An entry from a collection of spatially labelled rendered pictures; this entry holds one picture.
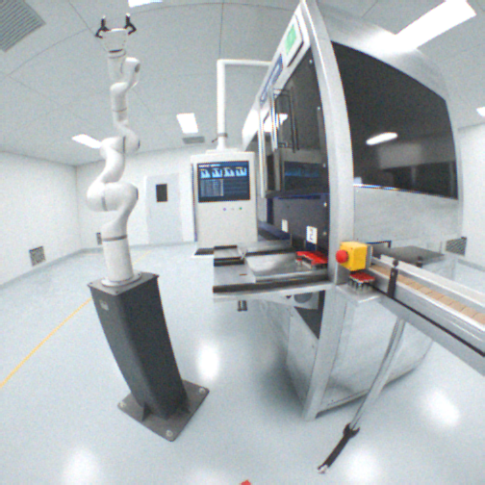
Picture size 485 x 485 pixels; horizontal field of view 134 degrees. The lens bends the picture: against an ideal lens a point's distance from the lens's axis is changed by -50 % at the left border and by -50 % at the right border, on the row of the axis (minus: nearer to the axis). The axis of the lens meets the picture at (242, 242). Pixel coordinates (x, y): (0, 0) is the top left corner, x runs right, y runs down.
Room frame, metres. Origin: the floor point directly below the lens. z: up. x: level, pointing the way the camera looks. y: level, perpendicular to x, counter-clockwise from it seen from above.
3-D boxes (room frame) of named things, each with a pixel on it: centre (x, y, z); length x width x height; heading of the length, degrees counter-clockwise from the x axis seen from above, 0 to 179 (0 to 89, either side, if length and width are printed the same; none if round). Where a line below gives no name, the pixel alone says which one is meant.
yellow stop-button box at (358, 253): (0.54, -0.34, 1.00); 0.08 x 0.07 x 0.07; 97
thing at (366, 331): (1.67, -0.68, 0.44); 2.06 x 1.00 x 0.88; 7
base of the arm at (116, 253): (0.76, 0.55, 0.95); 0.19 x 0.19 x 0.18
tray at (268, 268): (0.77, -0.19, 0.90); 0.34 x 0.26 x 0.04; 97
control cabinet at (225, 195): (1.65, 0.13, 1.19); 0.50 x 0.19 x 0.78; 91
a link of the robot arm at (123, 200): (0.77, 0.52, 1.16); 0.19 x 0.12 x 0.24; 114
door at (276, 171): (1.31, -0.23, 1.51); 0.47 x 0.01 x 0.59; 7
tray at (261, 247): (1.11, -0.15, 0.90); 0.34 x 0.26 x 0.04; 97
